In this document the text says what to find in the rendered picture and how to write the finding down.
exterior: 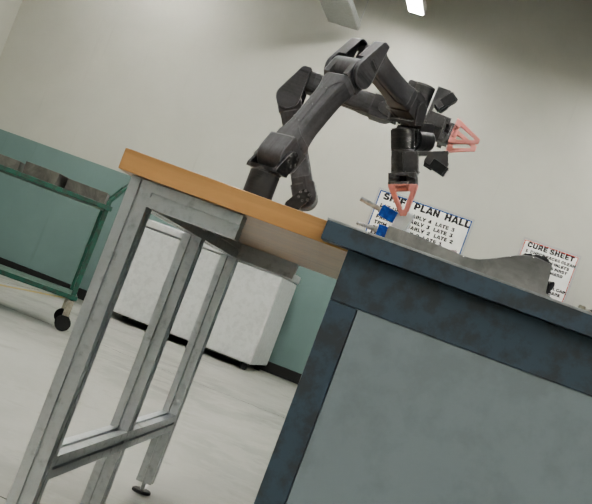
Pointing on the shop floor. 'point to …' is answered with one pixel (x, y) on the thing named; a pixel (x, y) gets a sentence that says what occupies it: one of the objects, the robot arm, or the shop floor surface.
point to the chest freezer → (153, 249)
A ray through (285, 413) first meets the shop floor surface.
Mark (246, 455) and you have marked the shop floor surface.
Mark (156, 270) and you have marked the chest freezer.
